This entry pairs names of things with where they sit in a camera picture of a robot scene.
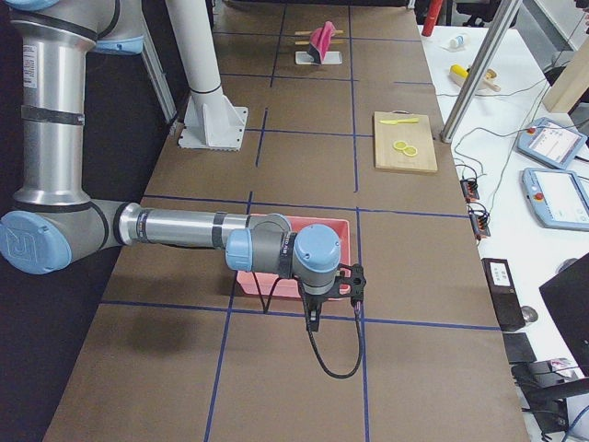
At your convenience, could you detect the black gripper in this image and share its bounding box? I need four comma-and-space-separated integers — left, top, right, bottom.
306, 263, 366, 332

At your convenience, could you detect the pink grey cloth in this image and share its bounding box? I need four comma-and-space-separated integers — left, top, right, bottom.
306, 21, 336, 58

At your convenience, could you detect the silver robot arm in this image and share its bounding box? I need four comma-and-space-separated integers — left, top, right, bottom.
1, 1, 365, 332

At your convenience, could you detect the pink plastic bin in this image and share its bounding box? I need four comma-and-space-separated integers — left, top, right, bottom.
237, 216, 351, 296

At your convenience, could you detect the lemon slice far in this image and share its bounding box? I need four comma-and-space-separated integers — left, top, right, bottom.
393, 140, 408, 151

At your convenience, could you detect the lemon slice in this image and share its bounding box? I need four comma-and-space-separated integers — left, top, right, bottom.
393, 140, 408, 151
401, 145, 418, 157

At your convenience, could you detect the lemon slice near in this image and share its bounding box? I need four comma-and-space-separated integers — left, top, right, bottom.
401, 145, 418, 157

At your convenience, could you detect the orange connector block near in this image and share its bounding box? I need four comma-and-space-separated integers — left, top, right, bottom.
468, 208, 491, 240

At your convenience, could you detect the orange connector block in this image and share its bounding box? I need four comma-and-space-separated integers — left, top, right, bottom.
460, 178, 479, 203
468, 208, 491, 240

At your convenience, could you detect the black adapter box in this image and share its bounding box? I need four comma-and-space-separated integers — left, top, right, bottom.
481, 258, 525, 332

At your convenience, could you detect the orange connector block far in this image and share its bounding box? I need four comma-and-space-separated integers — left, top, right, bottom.
460, 178, 479, 203

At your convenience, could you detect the bamboo cutting board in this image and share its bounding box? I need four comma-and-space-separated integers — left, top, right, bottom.
374, 111, 438, 173

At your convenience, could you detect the yellow plastic knife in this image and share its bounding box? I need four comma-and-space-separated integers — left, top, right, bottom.
378, 118, 420, 125

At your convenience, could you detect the white rectangular tray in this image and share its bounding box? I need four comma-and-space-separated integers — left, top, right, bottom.
294, 51, 343, 65

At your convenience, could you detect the wooden rack rod front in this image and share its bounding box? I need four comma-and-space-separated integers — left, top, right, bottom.
294, 39, 347, 46

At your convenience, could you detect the wooden rack rod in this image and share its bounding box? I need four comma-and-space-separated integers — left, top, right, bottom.
294, 29, 344, 36
294, 39, 347, 46

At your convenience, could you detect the teach pendant near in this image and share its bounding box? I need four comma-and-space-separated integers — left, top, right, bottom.
521, 168, 588, 232

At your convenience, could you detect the teach pendant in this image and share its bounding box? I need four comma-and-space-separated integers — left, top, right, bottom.
516, 117, 587, 169
521, 168, 588, 232

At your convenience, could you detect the wooden rack rod rear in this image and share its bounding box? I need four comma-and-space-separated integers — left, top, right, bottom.
294, 29, 344, 36

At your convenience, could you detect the teach pendant far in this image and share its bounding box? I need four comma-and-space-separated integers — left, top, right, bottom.
516, 117, 587, 169

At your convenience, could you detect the beige dustpan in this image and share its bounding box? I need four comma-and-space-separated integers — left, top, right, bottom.
449, 75, 501, 92

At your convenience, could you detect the red cylinder bottle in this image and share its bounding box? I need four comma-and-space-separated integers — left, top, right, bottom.
422, 0, 444, 37

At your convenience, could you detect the wooden block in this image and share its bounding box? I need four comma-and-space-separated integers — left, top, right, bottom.
543, 39, 588, 113

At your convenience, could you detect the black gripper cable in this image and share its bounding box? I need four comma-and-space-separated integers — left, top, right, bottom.
301, 275, 364, 379

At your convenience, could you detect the white pedestal column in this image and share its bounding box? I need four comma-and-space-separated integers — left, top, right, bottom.
166, 0, 248, 151

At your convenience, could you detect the aluminium frame post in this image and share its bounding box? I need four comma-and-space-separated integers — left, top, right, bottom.
440, 0, 522, 144

